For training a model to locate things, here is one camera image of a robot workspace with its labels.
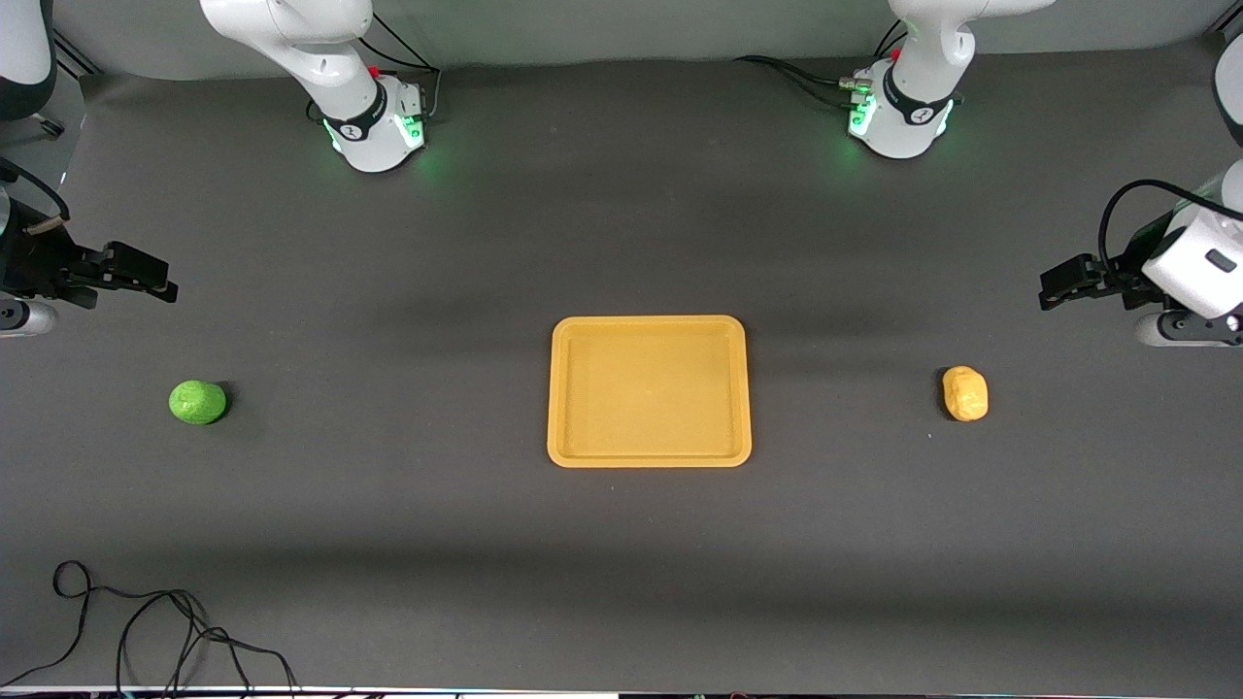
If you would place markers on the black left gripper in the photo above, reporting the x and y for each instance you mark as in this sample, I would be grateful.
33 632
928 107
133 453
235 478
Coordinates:
1125 276

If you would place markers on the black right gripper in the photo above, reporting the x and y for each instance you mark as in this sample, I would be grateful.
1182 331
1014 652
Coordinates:
37 264

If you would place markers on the green apple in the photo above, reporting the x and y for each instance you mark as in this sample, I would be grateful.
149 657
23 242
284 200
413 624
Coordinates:
197 402

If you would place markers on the yellow potato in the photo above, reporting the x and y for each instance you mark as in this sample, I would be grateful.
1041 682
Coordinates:
964 393

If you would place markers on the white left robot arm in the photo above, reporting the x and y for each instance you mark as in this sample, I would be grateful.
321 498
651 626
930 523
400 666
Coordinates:
918 68

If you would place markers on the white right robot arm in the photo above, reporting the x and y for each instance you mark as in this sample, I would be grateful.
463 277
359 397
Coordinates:
320 58

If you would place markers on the orange plastic tray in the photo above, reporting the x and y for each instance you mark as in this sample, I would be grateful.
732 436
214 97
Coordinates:
649 393

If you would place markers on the dark grey table mat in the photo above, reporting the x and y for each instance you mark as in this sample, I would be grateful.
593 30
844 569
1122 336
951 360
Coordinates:
621 563

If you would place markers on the black frame rail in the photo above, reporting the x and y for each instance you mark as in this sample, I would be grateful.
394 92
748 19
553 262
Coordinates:
76 53

